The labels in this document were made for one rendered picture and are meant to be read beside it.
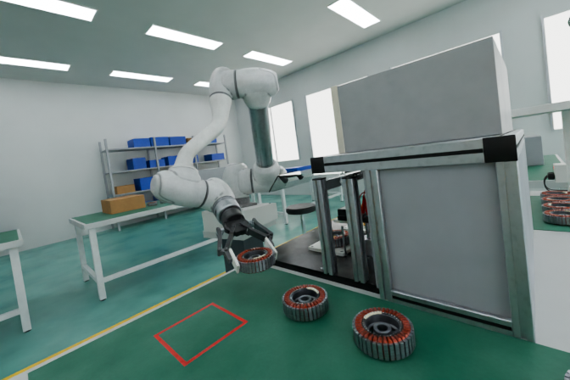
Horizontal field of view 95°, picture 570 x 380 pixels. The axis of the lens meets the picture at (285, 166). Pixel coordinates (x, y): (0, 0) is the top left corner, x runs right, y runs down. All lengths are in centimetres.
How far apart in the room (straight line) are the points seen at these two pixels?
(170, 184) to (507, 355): 87
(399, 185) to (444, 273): 20
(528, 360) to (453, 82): 53
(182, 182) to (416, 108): 71
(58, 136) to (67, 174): 81
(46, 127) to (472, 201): 720
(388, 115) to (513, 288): 44
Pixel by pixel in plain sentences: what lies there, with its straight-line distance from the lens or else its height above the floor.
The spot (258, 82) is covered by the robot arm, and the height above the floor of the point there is 147.
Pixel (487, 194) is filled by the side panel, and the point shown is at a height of 101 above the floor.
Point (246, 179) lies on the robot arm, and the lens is 158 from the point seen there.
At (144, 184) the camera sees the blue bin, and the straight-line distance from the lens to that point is 696.
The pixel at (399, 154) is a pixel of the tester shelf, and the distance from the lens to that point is 63.
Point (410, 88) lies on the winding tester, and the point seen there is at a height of 125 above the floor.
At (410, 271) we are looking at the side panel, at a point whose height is 83.
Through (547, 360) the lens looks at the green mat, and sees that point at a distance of 67.
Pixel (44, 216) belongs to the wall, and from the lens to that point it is 720.
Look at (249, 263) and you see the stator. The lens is 76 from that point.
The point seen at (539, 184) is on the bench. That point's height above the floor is 72.
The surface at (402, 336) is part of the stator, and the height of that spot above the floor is 79.
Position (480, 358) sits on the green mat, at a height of 75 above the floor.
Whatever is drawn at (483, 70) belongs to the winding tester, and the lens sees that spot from 72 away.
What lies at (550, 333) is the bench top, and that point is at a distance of 74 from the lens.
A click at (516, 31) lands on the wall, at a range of 571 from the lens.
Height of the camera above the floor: 113
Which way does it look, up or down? 2 degrees down
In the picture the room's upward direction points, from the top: 8 degrees counter-clockwise
